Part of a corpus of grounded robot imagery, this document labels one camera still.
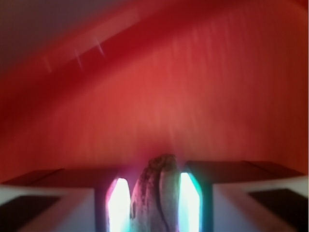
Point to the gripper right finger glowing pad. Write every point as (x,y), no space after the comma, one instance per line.
(243,196)

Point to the long brown wood chip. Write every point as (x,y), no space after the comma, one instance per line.
(155,197)

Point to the red plastic tray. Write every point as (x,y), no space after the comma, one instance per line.
(215,80)

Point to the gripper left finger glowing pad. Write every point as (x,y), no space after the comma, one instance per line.
(65,200)

